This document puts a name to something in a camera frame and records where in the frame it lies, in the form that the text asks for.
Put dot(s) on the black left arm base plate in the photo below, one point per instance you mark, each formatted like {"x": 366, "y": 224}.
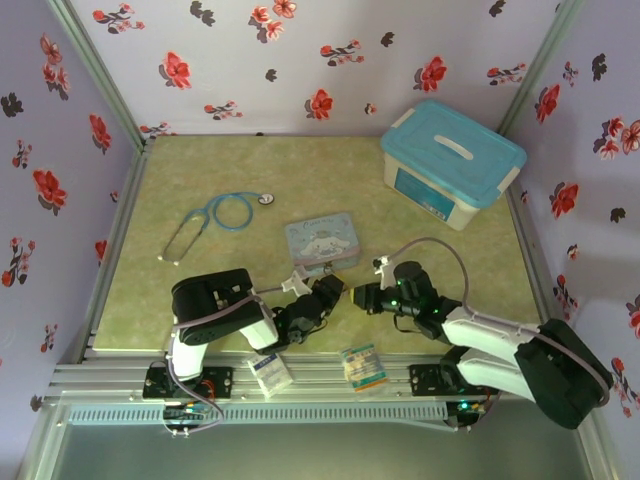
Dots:
{"x": 220, "y": 381}

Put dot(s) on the blue stethoscope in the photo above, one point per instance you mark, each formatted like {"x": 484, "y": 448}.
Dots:
{"x": 225, "y": 210}

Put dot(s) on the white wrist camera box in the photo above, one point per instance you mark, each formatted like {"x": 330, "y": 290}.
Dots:
{"x": 295, "y": 282}
{"x": 384, "y": 270}

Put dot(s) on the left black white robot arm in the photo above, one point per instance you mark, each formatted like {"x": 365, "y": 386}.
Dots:
{"x": 215, "y": 307}

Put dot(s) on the colourful snack packet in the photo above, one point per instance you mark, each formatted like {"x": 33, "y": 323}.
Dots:
{"x": 364, "y": 367}

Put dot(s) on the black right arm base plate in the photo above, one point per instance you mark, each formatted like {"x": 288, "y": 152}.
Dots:
{"x": 425, "y": 380}

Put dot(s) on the aluminium table frame rail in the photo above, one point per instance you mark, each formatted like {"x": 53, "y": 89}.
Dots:
{"x": 320, "y": 372}

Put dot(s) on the blue lidded plastic storage box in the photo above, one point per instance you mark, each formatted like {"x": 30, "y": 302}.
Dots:
{"x": 450, "y": 155}

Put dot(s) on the light blue cartoon tin box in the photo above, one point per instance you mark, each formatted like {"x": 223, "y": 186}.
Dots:
{"x": 322, "y": 240}

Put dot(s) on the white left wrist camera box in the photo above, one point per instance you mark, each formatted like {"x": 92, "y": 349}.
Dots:
{"x": 295, "y": 282}

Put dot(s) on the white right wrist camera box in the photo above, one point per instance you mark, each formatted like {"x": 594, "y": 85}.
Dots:
{"x": 384, "y": 270}

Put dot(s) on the aluminium corner post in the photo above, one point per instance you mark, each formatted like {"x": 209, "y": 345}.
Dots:
{"x": 540, "y": 65}
{"x": 95, "y": 70}

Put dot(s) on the white blue medicine box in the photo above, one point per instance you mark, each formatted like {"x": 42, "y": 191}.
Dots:
{"x": 270, "y": 371}

